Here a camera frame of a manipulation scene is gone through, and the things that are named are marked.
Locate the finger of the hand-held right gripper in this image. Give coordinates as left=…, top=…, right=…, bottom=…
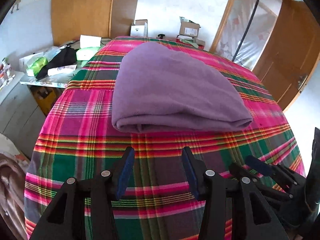
left=229, top=163, right=293, bottom=200
left=245, top=155, right=307, bottom=188

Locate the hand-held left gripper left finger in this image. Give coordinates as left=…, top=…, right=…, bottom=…
left=29, top=147, right=135, bottom=240

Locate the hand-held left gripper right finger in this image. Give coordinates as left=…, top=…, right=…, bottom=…
left=182, top=147, right=288, bottom=240

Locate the purple fleece sweater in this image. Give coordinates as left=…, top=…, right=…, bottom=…
left=111, top=42, right=253, bottom=133

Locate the pink green plaid bed sheet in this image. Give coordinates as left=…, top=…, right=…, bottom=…
left=24, top=36, right=306, bottom=240

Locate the yellow box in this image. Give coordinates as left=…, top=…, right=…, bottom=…
left=32, top=86, right=54, bottom=115

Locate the table with printed cover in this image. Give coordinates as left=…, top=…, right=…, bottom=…
left=19, top=37, right=113, bottom=89

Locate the wooden door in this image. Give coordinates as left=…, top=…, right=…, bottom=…
left=252, top=0, right=320, bottom=112

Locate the brown fleece blanket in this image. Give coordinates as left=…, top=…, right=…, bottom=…
left=0, top=134, right=32, bottom=240

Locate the white printed tube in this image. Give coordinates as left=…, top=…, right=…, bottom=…
left=47, top=65, right=77, bottom=76

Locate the grey drawer cabinet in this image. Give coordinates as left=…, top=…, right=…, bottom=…
left=0, top=70, right=47, bottom=159

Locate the clear plastic door curtain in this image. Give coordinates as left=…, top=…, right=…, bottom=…
left=216, top=0, right=282, bottom=70

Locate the clear plastic bag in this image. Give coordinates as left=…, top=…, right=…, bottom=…
left=44, top=46, right=62, bottom=62

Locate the white cardboard box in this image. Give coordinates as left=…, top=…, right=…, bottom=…
left=131, top=19, right=148, bottom=37

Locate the brown cardboard box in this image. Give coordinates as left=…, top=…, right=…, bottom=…
left=179, top=17, right=201, bottom=37

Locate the group of small bottles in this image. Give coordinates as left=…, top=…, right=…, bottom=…
left=0, top=57, right=15, bottom=90

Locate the wooden wardrobe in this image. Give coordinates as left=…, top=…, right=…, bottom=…
left=51, top=0, right=143, bottom=46

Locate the metal door handle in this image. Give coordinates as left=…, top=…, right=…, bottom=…
left=296, top=74, right=308, bottom=90

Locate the wooden door frame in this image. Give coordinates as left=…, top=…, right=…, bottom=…
left=209, top=0, right=240, bottom=53

